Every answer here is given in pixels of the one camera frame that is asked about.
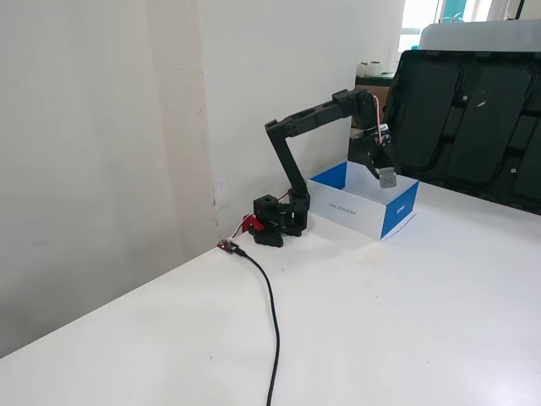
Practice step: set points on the blue white cardboard box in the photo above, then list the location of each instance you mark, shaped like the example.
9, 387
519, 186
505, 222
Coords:
359, 211

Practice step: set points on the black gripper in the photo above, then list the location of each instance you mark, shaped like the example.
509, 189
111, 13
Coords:
372, 157

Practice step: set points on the black plastic tray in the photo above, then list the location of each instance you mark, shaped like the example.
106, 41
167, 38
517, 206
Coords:
465, 127

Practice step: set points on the gray block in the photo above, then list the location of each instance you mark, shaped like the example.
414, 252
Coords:
388, 178

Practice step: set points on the small controller board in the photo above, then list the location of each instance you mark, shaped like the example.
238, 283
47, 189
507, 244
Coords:
227, 246

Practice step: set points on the small white bottle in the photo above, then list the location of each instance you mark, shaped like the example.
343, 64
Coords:
376, 68
363, 68

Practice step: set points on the white plastic container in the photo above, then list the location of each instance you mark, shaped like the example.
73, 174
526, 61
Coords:
477, 36

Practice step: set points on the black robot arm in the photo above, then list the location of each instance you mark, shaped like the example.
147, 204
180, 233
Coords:
287, 160

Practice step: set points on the red table clamp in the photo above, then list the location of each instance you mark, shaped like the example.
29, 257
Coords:
250, 222

